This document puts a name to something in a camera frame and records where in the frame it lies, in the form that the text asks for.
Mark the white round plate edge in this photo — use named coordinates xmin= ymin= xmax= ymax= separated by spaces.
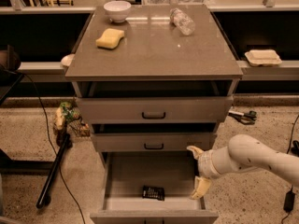
xmin=61 ymin=54 xmax=75 ymax=67

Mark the clear plastic bottle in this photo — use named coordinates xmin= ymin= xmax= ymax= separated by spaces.
xmin=170 ymin=8 xmax=195 ymax=35

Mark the yellow sponge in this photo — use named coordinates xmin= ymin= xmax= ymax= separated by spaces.
xmin=95 ymin=28 xmax=124 ymax=49

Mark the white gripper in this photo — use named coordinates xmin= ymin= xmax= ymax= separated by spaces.
xmin=187 ymin=146 xmax=221 ymax=200

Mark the grey drawer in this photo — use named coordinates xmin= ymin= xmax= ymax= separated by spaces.
xmin=91 ymin=151 xmax=218 ymax=224
xmin=77 ymin=97 xmax=233 ymax=124
xmin=91 ymin=133 xmax=216 ymax=152

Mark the white ceramic bowl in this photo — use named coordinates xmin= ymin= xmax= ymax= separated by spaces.
xmin=104 ymin=1 xmax=131 ymax=22

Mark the black cable on left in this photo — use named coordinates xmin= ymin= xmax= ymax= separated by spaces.
xmin=18 ymin=72 xmax=87 ymax=224

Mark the black power adapter with cable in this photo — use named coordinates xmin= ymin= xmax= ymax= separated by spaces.
xmin=280 ymin=115 xmax=299 ymax=224

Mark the white foam takeout container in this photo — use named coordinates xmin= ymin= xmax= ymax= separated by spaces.
xmin=245 ymin=49 xmax=282 ymax=66

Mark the wire basket with snacks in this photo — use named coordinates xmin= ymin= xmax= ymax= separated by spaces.
xmin=53 ymin=102 xmax=90 ymax=137

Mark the bottom grey drawer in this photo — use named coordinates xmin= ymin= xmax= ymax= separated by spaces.
xmin=91 ymin=151 xmax=218 ymax=224

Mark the top grey drawer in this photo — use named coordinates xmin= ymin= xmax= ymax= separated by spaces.
xmin=77 ymin=97 xmax=233 ymax=124

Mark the dark rxbar chocolate bar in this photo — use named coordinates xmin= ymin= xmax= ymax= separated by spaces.
xmin=142 ymin=186 xmax=164 ymax=201

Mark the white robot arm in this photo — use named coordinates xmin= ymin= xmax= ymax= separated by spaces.
xmin=187 ymin=134 xmax=299 ymax=200

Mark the middle grey drawer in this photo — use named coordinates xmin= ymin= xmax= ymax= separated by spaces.
xmin=91 ymin=133 xmax=216 ymax=152

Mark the grey drawer cabinet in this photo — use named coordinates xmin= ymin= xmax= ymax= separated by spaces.
xmin=64 ymin=4 xmax=244 ymax=224

